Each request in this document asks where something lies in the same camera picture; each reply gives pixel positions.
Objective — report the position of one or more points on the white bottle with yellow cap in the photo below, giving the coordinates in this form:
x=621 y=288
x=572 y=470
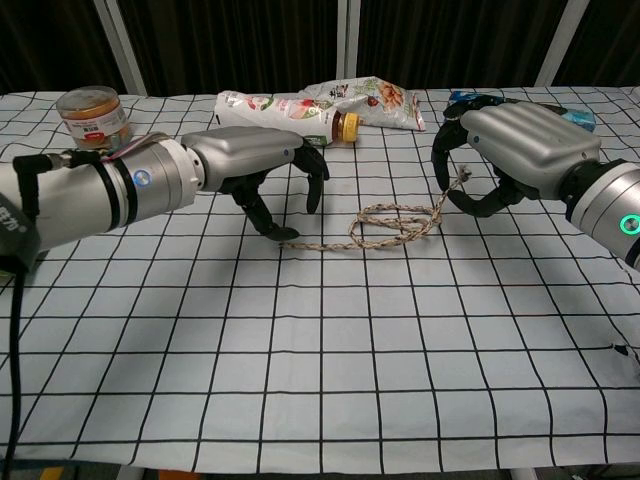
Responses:
x=270 y=112

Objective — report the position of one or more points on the white black-grid tablecloth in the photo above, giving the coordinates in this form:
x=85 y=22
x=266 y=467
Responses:
x=320 y=350

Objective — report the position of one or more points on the clear jar with orange contents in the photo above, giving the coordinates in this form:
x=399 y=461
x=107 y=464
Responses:
x=92 y=117

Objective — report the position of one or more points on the silver snack pouch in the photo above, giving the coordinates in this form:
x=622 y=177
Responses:
x=390 y=100

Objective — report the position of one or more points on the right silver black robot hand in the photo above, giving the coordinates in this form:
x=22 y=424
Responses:
x=530 y=145

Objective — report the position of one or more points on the dark ribbed partition panel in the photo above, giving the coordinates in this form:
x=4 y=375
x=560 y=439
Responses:
x=450 y=45
x=235 y=45
x=610 y=40
x=50 y=45

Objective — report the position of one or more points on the blue cookie box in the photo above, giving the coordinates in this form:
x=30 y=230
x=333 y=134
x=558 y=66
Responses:
x=580 y=119

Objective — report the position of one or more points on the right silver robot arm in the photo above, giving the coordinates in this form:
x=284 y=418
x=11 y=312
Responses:
x=610 y=200

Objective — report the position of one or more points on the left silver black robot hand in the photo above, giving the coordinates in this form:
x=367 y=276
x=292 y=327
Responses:
x=240 y=155

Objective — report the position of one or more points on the white partition post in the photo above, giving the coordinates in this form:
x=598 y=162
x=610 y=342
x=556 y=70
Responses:
x=122 y=45
x=560 y=45
x=348 y=40

